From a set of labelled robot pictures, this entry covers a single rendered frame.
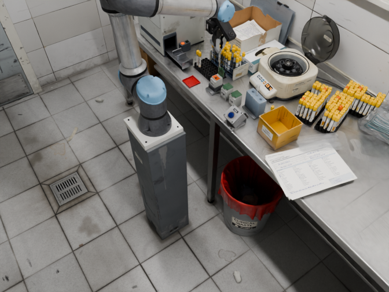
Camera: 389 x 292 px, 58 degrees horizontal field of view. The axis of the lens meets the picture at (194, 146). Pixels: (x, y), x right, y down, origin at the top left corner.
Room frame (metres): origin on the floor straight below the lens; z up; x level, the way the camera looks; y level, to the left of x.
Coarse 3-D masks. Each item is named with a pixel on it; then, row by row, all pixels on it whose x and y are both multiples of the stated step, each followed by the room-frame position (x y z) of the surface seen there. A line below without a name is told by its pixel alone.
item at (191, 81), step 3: (192, 75) 1.45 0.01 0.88; (186, 78) 1.43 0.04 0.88; (189, 78) 1.43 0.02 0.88; (192, 78) 1.43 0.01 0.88; (195, 78) 1.43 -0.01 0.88; (183, 81) 1.41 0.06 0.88; (186, 81) 1.41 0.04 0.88; (189, 81) 1.41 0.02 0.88; (192, 81) 1.41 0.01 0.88; (195, 81) 1.41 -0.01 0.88; (198, 81) 1.41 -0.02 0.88; (186, 84) 1.38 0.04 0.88; (189, 84) 1.39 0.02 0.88; (192, 84) 1.39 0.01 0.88; (195, 84) 1.38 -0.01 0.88; (189, 87) 1.36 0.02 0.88
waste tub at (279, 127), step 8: (272, 112) 1.10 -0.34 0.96; (280, 112) 1.12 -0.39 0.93; (288, 112) 1.09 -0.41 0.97; (264, 120) 1.04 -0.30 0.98; (272, 120) 1.10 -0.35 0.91; (280, 120) 1.12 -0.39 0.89; (288, 120) 1.08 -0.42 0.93; (296, 120) 1.04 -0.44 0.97; (264, 128) 1.03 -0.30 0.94; (272, 128) 0.99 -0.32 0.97; (280, 128) 1.07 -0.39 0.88; (288, 128) 1.07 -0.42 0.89; (296, 128) 1.00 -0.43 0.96; (264, 136) 1.02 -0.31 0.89; (272, 136) 0.98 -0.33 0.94; (280, 136) 0.96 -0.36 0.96; (288, 136) 0.98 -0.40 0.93; (296, 136) 1.01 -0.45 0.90; (272, 144) 0.97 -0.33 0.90; (280, 144) 0.96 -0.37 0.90
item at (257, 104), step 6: (252, 90) 1.23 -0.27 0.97; (246, 96) 1.22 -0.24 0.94; (252, 96) 1.19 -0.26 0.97; (258, 96) 1.19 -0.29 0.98; (246, 102) 1.22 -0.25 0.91; (252, 102) 1.18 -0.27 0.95; (258, 102) 1.15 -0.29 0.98; (264, 102) 1.15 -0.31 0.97; (246, 108) 1.20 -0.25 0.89; (252, 108) 1.17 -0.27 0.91; (258, 108) 1.14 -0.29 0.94; (264, 108) 1.16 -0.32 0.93; (252, 114) 1.16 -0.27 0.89; (258, 114) 1.14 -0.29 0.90
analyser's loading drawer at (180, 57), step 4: (172, 44) 1.68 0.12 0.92; (168, 48) 1.64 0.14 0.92; (172, 48) 1.64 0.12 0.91; (176, 48) 1.64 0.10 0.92; (180, 48) 1.60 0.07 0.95; (168, 52) 1.61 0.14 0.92; (172, 52) 1.61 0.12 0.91; (176, 52) 1.58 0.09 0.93; (180, 52) 1.60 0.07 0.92; (172, 56) 1.57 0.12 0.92; (176, 56) 1.57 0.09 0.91; (180, 56) 1.54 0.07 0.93; (184, 56) 1.56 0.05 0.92; (176, 60) 1.54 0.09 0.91; (180, 60) 1.53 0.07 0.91; (184, 60) 1.53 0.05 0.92; (188, 60) 1.51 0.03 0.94; (192, 60) 1.52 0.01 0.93; (180, 64) 1.50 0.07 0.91; (184, 64) 1.49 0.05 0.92; (188, 64) 1.51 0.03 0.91; (192, 64) 1.52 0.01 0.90; (184, 68) 1.49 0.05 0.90
